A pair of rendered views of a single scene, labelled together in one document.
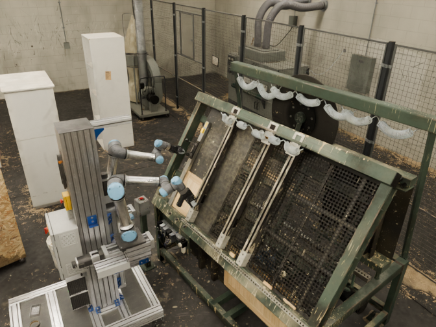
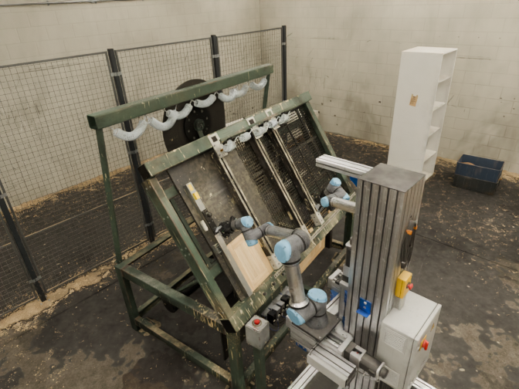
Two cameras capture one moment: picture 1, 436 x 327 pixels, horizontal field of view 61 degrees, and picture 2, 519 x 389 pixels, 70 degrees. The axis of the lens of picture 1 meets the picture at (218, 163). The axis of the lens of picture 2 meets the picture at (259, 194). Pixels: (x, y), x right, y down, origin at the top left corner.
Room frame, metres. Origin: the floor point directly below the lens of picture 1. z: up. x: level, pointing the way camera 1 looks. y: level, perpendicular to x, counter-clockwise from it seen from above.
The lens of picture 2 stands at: (3.67, 2.53, 2.87)
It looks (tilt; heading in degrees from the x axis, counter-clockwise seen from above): 28 degrees down; 255
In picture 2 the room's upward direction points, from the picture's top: 3 degrees counter-clockwise
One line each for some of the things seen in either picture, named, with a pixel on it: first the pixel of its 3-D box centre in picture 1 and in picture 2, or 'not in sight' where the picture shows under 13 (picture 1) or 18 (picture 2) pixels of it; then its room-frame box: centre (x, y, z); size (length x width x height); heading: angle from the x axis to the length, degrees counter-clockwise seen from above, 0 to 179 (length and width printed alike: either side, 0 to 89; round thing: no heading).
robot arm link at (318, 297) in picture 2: not in sight; (316, 301); (2.93, 1.00, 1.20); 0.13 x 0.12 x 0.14; 22
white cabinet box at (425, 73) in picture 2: not in sight; (418, 117); (-0.35, -2.31, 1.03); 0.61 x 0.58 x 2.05; 30
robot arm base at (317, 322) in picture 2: not in sight; (316, 314); (2.92, 1.00, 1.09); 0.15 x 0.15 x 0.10
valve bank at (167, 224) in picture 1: (170, 235); (283, 304); (2.96, 0.47, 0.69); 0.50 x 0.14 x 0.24; 38
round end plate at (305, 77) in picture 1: (300, 117); (198, 124); (3.31, -0.78, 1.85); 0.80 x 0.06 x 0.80; 38
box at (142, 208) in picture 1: (142, 205); (257, 332); (3.26, 0.80, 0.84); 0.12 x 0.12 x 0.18; 38
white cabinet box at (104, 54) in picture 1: (109, 92); not in sight; (6.70, 2.06, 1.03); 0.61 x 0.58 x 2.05; 30
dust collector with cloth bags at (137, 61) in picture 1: (141, 65); not in sight; (8.59, 1.81, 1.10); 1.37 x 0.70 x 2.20; 30
